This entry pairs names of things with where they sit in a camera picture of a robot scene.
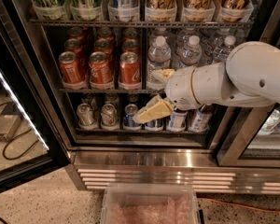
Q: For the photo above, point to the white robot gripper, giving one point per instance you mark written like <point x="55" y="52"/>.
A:
<point x="179" y="86"/>

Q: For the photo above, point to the red coke can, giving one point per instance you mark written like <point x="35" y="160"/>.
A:
<point x="129" y="34"/>
<point x="100" y="68"/>
<point x="105" y="46"/>
<point x="131" y="46"/>
<point x="129" y="68"/>
<point x="77" y="33"/>
<point x="70" y="67"/>
<point x="106" y="33"/>
<point x="76" y="46"/>

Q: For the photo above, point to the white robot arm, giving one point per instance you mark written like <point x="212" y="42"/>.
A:
<point x="250" y="77"/>

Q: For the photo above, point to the blue can bottom right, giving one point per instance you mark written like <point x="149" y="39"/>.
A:
<point x="154" y="125"/>

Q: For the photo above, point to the blue can bottom left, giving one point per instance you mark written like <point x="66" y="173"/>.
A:
<point x="128" y="122"/>

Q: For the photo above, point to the clear water bottle front middle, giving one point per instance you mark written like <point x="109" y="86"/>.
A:
<point x="188" y="52"/>

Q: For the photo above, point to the clear water bottle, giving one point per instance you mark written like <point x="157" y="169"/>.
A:
<point x="188" y="52"/>
<point x="221" y="48"/>
<point x="159" y="57"/>

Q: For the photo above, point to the stainless steel fridge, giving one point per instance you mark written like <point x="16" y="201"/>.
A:
<point x="225" y="159"/>

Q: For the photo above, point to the silver can bottom left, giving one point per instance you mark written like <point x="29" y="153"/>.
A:
<point x="85" y="116"/>

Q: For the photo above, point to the open glass fridge door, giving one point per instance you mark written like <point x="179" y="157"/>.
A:
<point x="31" y="126"/>

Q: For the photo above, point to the clear water bottle front left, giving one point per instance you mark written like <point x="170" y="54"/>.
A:
<point x="159" y="57"/>

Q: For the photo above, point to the brown tea bottle left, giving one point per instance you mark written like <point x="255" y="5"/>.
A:
<point x="177" y="121"/>

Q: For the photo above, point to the brown tea bottle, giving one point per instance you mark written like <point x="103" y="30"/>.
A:
<point x="198" y="121"/>
<point x="177" y="121"/>

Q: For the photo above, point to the brown tea bottle right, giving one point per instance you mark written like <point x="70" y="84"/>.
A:
<point x="198" y="121"/>

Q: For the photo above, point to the clear water bottle front right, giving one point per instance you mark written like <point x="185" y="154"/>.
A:
<point x="221" y="48"/>

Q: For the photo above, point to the clear plastic bin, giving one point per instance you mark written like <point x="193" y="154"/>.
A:
<point x="125" y="203"/>

